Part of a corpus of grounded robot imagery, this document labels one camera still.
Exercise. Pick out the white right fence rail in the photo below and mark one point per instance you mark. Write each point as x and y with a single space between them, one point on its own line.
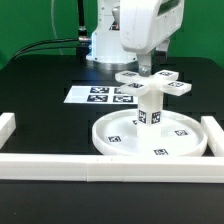
215 135

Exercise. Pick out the white cross-shaped table base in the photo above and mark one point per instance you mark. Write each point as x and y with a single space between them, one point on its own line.
165 81

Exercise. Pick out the white front fence rail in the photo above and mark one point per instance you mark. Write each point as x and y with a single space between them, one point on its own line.
92 168

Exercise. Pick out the white round table top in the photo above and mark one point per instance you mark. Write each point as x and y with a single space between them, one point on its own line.
116 134

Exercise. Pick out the sheet of fiducial markers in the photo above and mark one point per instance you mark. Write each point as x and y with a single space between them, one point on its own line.
98 95

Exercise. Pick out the white left fence rail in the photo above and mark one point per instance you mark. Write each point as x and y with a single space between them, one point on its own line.
7 127

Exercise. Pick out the white fence rail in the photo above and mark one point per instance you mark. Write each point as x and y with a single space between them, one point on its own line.
215 135
7 127
92 168

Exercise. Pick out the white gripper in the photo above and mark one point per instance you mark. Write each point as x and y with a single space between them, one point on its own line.
145 25

